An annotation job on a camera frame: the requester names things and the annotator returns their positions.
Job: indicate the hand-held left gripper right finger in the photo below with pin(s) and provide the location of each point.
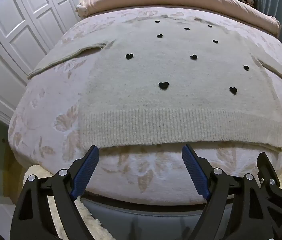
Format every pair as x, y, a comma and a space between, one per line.
194, 170

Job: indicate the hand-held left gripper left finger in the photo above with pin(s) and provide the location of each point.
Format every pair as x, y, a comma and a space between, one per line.
88, 170

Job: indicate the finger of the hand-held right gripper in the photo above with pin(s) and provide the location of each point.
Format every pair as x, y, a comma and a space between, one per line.
272, 180

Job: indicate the cream sweater with black hearts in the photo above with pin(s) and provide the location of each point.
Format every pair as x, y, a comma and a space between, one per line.
156, 105

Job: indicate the bed with floral bedspread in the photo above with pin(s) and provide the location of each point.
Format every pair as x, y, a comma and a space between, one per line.
136, 170

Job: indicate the fluffy white rug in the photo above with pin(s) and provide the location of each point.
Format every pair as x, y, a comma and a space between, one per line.
94, 227

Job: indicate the white panelled wardrobe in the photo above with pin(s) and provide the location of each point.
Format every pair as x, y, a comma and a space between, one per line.
13, 42

